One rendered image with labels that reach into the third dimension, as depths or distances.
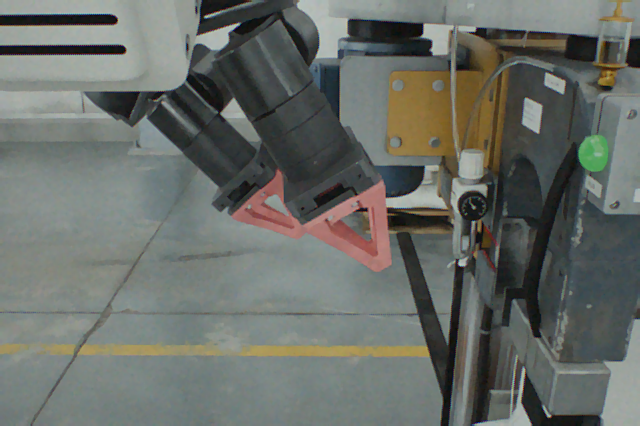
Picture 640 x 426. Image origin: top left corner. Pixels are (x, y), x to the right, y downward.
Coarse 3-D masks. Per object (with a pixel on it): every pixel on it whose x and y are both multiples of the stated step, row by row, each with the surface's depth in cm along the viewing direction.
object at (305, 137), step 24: (312, 96) 42; (264, 120) 42; (288, 120) 42; (312, 120) 42; (336, 120) 44; (264, 144) 44; (288, 144) 42; (312, 144) 42; (336, 144) 43; (288, 168) 44; (312, 168) 43; (336, 168) 42; (360, 168) 41; (288, 192) 43; (312, 192) 41
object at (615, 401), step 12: (636, 324) 77; (636, 336) 77; (636, 348) 78; (624, 360) 79; (636, 360) 79; (612, 372) 79; (624, 372) 79; (636, 372) 79; (612, 384) 80; (624, 384) 80; (636, 384) 80; (612, 396) 81; (624, 396) 81; (636, 396) 81; (612, 408) 81; (624, 408) 81; (636, 408) 81; (504, 420) 84; (516, 420) 81; (528, 420) 81; (612, 420) 81; (624, 420) 81; (636, 420) 81
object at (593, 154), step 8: (592, 136) 48; (600, 136) 48; (584, 144) 48; (592, 144) 48; (600, 144) 47; (584, 152) 48; (592, 152) 48; (600, 152) 47; (584, 160) 48; (592, 160) 48; (600, 160) 48; (592, 168) 48; (600, 168) 48
